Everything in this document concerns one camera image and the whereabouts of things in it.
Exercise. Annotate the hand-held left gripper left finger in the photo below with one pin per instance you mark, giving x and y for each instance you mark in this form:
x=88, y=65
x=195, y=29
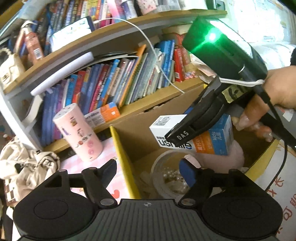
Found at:
x=109, y=169

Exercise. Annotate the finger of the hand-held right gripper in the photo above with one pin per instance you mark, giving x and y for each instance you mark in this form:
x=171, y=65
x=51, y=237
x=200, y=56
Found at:
x=185, y=133
x=205, y=92

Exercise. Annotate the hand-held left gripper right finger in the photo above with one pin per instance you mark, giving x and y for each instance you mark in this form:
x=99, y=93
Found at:
x=187, y=171

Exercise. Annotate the pearl hair clip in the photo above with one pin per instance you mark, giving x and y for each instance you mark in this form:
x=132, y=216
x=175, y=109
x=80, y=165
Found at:
x=172, y=176

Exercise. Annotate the white orange toothpaste box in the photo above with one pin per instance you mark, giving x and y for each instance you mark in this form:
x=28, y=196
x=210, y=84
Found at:
x=106, y=113
x=215, y=139

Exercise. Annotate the silver duct tape roll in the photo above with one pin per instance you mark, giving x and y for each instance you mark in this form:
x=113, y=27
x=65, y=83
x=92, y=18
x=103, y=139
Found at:
x=155, y=173

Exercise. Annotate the yellow cardboard box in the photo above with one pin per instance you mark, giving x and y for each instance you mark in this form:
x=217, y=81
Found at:
x=138, y=129

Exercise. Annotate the person's right hand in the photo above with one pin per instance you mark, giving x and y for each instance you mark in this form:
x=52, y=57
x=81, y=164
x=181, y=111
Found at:
x=282, y=88

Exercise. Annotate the pink checked table mat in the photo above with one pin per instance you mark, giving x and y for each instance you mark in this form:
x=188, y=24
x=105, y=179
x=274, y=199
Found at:
x=108, y=148

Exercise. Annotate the stack of papers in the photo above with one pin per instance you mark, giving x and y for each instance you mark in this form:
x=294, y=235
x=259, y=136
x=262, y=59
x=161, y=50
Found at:
x=203, y=71

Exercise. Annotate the pink printed cylinder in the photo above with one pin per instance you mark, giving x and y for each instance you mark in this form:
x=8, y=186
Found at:
x=76, y=134

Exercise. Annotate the white lace cloth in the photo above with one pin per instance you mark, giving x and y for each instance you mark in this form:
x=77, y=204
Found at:
x=277, y=55

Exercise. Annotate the white wooden bookshelf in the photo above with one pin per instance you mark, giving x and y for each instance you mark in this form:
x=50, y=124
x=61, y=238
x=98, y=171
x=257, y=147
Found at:
x=173, y=19

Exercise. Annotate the row of children's books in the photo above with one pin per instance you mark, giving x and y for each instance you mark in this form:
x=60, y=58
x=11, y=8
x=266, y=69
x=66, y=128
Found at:
x=115, y=81

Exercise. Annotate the beige cloth bag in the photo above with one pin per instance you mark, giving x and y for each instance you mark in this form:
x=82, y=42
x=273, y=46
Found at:
x=23, y=162

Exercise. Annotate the printed pen cup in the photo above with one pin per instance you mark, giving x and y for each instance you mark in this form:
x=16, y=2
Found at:
x=146, y=7

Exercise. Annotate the wooden chessboard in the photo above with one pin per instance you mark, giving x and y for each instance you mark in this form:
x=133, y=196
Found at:
x=9, y=192

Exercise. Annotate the white lamp bar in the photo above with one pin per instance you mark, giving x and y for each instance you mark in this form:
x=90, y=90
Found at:
x=62, y=74

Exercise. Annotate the pink gradient bottle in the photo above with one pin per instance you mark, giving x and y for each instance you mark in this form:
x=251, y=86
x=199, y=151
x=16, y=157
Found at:
x=118, y=9

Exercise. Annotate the white quilted purse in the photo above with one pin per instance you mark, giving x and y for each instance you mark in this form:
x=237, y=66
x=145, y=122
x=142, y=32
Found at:
x=11, y=69

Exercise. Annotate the tablet with lit screen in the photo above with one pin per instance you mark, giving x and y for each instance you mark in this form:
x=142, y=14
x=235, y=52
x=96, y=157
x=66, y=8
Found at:
x=71, y=32

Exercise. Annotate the pink pump bottle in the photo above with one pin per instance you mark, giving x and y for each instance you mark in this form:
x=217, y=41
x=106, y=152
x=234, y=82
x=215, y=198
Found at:
x=32, y=44

